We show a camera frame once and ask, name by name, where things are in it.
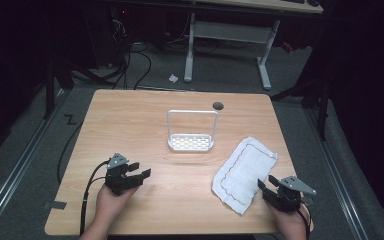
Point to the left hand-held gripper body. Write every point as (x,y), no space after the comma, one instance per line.
(116,178)

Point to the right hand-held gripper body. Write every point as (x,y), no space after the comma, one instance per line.
(286,198)

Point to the white quilted cloth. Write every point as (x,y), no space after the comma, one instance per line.
(246,170)

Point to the person's right hand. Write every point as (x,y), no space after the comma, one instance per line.
(291,225)

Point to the person's left hand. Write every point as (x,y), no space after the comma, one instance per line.
(108,206)

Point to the grey tape strip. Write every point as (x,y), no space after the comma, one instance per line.
(56,205)

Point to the black metal stand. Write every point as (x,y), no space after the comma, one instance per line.
(322,116)
(49,93)

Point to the crumpled white paper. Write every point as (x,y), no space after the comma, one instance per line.
(173,78)

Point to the red object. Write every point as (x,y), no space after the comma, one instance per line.
(286,47)

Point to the white-legged desk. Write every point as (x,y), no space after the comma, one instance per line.
(230,33)

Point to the metal floor rail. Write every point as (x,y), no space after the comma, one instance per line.
(22,164)
(345,200)

